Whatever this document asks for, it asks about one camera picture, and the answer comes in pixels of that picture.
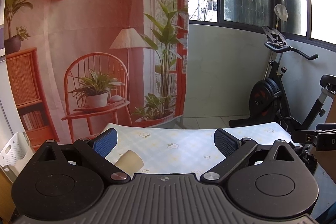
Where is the printed room backdrop curtain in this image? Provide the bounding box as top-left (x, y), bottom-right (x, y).
top-left (2, 0), bottom-right (188, 147)

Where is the black grey sock pile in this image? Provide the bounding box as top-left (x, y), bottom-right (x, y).
top-left (294, 146), bottom-right (318, 175)

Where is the black exercise bike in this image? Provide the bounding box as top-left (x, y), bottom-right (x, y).
top-left (228, 25), bottom-right (336, 140)

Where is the white laundry basket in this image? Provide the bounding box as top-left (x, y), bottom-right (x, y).
top-left (1, 132), bottom-right (35, 183)

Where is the floral checked bed sheet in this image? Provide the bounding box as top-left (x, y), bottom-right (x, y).
top-left (101, 122), bottom-right (302, 177)

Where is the wooden board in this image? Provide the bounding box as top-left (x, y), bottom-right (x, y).
top-left (312, 99), bottom-right (336, 182)

